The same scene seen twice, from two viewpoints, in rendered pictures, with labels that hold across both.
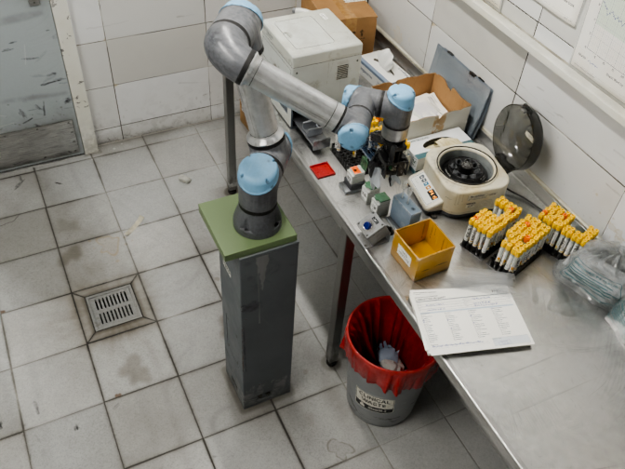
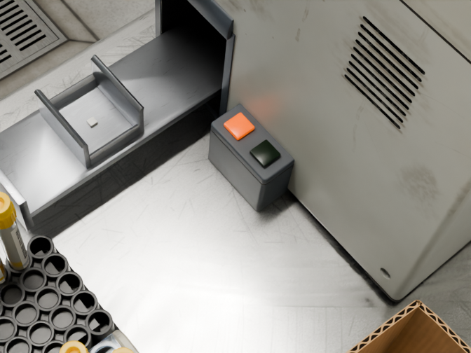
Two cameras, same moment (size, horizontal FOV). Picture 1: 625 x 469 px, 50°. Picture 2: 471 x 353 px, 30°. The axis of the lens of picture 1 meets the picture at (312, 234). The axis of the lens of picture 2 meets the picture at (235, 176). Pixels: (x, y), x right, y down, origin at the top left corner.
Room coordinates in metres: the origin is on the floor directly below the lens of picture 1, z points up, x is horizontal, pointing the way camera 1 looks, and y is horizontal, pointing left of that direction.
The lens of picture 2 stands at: (1.97, -0.31, 1.45)
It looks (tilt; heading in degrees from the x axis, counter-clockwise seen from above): 61 degrees down; 71
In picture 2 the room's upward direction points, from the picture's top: 9 degrees clockwise
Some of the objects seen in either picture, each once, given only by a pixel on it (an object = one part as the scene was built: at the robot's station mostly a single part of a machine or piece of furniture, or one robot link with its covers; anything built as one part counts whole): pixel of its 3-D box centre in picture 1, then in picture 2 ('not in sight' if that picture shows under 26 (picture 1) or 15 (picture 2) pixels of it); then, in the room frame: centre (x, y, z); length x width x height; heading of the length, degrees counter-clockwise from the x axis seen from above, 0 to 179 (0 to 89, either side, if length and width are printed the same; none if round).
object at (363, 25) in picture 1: (337, 20); not in sight; (2.70, -0.03, 0.97); 0.31 x 0.23 x 0.18; 22
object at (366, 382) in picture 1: (388, 364); not in sight; (1.48, -0.33, 0.22); 0.38 x 0.37 x 0.44; 29
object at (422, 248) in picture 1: (421, 249); not in sight; (1.41, -0.33, 0.92); 0.13 x 0.13 x 0.10; 31
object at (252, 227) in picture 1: (257, 210); not in sight; (1.50, 0.17, 0.95); 0.15 x 0.15 x 0.10
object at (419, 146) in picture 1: (439, 149); not in sight; (1.92, -0.42, 0.92); 0.24 x 0.12 x 0.10; 119
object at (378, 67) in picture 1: (383, 65); not in sight; (2.41, -0.23, 0.94); 0.22 x 0.12 x 0.13; 33
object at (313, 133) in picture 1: (309, 127); (117, 102); (1.99, 0.04, 0.92); 0.21 x 0.07 x 0.05; 29
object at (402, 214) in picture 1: (405, 214); not in sight; (1.56, -0.29, 0.92); 0.10 x 0.07 x 0.10; 32
